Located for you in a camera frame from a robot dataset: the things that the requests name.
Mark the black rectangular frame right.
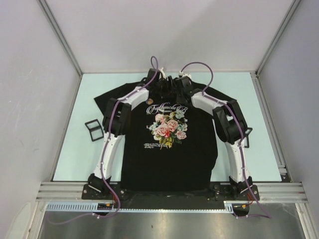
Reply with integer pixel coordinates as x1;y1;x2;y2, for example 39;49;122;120
244;127;253;148

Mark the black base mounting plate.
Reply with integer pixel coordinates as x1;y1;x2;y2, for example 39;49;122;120
82;181;261;202

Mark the white slotted cable duct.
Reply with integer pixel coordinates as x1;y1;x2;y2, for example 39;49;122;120
46;202;233;214

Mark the aluminium front rail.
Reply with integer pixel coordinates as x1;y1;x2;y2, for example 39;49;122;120
36;182;308;203

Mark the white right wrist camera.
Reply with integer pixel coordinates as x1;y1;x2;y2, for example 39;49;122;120
178;71;191;79

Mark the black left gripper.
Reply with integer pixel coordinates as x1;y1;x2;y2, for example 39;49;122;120
154;76;177;99

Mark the black rectangular frame left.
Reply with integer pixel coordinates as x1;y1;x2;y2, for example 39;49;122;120
84;119;104;142

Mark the black rectangular frame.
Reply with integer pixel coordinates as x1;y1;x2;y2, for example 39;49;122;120
84;119;104;142
244;127;253;148

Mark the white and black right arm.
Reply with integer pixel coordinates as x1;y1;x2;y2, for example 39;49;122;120
174;73;256;200

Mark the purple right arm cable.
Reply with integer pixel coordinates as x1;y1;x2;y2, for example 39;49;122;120
179;62;272;220

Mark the black floral print t-shirt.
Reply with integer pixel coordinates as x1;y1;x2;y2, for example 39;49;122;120
94;76;237;193

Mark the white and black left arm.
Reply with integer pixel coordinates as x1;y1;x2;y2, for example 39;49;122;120
82;69;164;200

